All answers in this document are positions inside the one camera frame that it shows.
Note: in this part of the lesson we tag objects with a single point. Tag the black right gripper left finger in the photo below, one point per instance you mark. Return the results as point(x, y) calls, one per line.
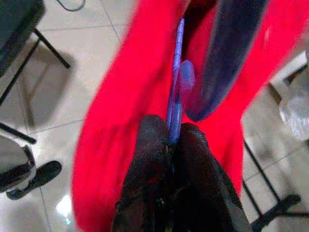
point(147, 169)

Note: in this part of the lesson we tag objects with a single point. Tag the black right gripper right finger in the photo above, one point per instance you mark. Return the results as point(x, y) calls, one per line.
point(200, 174)

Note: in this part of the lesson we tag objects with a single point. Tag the red jacket white stripes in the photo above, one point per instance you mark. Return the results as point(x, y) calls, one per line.
point(135, 84)

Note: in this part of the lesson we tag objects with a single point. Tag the purple plastic hanger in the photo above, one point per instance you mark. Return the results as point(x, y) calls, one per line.
point(177, 48)

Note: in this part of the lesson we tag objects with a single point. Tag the white plastic bag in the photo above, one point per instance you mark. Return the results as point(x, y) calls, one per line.
point(297, 116)

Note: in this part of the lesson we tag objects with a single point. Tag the black chair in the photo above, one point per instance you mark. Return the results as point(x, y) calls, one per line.
point(17, 29)

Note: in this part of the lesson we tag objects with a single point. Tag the black metal frame leg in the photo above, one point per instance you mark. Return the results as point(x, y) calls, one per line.
point(277, 207)

